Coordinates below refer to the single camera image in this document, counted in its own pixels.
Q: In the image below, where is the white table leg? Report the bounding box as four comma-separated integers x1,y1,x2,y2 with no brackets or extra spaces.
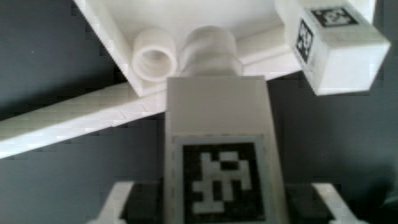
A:
164,26,290,224
276,0,391,96

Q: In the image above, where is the white square table top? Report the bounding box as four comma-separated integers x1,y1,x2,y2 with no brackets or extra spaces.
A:
73,0,390,95

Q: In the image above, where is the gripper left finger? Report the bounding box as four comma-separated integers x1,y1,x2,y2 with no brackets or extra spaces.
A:
86,182,134,224

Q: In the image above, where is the white U-shaped obstacle fence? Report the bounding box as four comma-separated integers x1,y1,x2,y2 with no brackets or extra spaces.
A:
0,63,310,160

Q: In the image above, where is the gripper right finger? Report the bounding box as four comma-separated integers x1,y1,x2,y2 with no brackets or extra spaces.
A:
313,183,370,224

